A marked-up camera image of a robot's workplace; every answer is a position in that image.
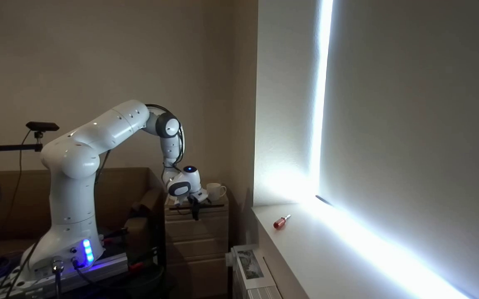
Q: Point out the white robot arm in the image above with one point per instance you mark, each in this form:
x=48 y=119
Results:
x=73 y=187

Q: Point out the aluminium mounting rail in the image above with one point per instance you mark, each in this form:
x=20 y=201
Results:
x=67 y=274

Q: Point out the grey roller blind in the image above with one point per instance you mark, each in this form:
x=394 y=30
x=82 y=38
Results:
x=416 y=121

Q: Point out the white radiator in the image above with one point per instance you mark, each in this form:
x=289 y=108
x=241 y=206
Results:
x=250 y=274

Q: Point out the white window sill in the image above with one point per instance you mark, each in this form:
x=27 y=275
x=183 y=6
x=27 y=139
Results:
x=328 y=259

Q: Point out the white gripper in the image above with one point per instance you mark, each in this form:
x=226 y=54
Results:
x=183 y=187

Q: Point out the wooden nightstand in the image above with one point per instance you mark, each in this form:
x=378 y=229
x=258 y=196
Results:
x=198 y=242

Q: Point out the black camera on boom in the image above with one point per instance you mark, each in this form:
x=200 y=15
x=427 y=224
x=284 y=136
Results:
x=42 y=126

